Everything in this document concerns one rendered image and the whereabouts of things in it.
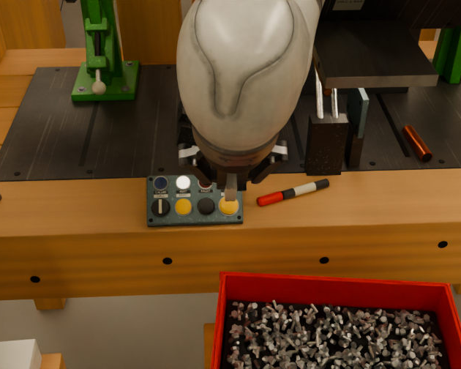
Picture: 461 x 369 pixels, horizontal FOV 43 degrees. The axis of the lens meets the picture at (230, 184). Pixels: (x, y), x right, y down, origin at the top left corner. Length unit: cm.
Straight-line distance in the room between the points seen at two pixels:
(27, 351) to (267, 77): 52
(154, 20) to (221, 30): 97
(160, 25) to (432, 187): 71
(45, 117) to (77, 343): 91
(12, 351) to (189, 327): 116
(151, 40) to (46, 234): 62
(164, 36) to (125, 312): 97
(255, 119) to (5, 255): 62
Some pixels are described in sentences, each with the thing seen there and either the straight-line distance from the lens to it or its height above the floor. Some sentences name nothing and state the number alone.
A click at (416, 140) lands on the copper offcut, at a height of 92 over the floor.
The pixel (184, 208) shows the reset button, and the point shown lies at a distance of 90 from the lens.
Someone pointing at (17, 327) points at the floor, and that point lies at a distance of 204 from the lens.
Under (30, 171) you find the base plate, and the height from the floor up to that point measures 90.
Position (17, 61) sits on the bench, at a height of 88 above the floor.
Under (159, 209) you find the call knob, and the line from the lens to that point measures 90.
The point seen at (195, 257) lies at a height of 84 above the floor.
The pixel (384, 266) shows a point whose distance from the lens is 102.
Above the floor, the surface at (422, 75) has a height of 113.
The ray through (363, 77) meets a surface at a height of 113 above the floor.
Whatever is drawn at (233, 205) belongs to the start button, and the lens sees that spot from 90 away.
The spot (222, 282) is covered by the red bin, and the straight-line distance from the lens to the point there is 81.
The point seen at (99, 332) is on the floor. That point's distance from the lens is 196.
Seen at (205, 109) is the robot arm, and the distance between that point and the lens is 46.
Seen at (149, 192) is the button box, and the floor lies 94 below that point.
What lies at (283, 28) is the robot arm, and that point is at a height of 135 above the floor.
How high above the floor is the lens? 152
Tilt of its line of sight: 39 degrees down
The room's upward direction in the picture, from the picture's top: straight up
